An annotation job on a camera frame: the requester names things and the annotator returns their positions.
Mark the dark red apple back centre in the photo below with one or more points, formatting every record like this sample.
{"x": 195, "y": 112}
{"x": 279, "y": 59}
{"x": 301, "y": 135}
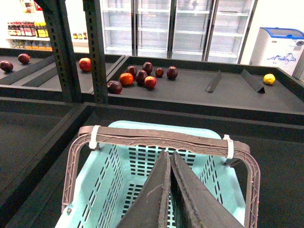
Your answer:
{"x": 148, "y": 67}

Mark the black triangular divider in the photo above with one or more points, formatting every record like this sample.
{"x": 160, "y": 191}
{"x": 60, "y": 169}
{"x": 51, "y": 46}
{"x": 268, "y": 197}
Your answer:
{"x": 252, "y": 82}

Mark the red apple yellow top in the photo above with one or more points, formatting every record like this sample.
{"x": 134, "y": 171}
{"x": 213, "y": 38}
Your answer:
{"x": 150, "y": 82}

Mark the white zip tie left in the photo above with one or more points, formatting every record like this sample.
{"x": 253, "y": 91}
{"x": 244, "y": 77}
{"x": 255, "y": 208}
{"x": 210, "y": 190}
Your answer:
{"x": 93, "y": 144}

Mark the grey basket handle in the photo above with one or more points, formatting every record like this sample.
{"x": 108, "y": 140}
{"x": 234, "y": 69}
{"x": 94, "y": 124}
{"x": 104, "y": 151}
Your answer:
{"x": 171, "y": 140}

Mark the glass door refrigerator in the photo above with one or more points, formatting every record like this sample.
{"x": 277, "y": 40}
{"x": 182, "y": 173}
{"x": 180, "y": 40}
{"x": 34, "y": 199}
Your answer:
{"x": 199, "y": 30}

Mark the teal plastic shopping basket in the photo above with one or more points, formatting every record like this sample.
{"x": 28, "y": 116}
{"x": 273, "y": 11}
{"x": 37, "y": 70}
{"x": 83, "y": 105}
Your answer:
{"x": 113, "y": 176}

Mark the black display tray back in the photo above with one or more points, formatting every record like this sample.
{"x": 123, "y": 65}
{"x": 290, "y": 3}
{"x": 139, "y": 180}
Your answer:
{"x": 282, "y": 102}

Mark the dark red apple back left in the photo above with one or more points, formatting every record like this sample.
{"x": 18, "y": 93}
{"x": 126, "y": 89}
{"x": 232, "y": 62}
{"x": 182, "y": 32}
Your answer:
{"x": 132, "y": 70}

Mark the black display tray left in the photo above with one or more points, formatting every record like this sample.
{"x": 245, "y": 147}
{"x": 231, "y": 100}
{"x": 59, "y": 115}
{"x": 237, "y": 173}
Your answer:
{"x": 41, "y": 71}

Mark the small dark red apple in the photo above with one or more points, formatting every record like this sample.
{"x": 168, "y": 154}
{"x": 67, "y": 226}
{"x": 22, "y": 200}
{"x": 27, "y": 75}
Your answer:
{"x": 159, "y": 72}

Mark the black display tray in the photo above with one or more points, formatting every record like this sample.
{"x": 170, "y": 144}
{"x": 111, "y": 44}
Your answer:
{"x": 34, "y": 142}
{"x": 282, "y": 102}
{"x": 41, "y": 71}

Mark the dark red apple right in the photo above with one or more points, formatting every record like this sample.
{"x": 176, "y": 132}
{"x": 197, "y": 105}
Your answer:
{"x": 172, "y": 72}

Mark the white zip tie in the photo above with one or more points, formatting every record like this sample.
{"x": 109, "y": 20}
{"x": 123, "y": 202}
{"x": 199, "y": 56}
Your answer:
{"x": 230, "y": 142}
{"x": 93, "y": 144}

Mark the black metal upright post right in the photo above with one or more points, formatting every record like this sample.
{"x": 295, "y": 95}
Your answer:
{"x": 94, "y": 27}

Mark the yellow lemon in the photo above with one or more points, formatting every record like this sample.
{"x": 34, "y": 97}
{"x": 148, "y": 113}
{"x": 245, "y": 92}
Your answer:
{"x": 269, "y": 79}

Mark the orange fruit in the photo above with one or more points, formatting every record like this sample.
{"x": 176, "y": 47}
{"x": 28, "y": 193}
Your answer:
{"x": 126, "y": 79}

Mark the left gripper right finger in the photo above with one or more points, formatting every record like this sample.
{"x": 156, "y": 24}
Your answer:
{"x": 193, "y": 204}

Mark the dark apple far left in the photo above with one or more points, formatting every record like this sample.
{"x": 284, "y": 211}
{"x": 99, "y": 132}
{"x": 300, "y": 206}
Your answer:
{"x": 6, "y": 66}

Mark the black display tray front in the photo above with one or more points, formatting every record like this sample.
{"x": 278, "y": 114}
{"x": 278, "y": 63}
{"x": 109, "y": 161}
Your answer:
{"x": 34, "y": 142}

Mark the red apple left tray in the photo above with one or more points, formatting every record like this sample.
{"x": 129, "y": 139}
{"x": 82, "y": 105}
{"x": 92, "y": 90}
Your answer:
{"x": 85, "y": 64}

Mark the black metal upright post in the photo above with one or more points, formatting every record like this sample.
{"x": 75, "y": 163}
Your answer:
{"x": 55, "y": 15}
{"x": 94, "y": 27}

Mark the black flat divider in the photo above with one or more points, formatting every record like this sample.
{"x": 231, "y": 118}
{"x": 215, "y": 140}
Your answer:
{"x": 214, "y": 82}

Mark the white blue chest freezer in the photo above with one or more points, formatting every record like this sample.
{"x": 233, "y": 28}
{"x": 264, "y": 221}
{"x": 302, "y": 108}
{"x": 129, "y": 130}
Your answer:
{"x": 278, "y": 47}

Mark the white zip tie right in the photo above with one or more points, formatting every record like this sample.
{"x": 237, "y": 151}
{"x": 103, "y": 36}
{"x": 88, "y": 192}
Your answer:
{"x": 230, "y": 142}

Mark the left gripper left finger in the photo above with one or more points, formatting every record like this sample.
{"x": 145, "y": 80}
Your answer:
{"x": 150, "y": 209}

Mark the dark red apple front left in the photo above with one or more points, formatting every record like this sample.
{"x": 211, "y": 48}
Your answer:
{"x": 114, "y": 87}

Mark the shelf of sauce bottles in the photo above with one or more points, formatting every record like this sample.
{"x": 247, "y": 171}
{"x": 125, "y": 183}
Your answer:
{"x": 28, "y": 34}

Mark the black metal upright post left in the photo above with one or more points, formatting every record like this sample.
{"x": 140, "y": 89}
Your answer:
{"x": 55, "y": 15}

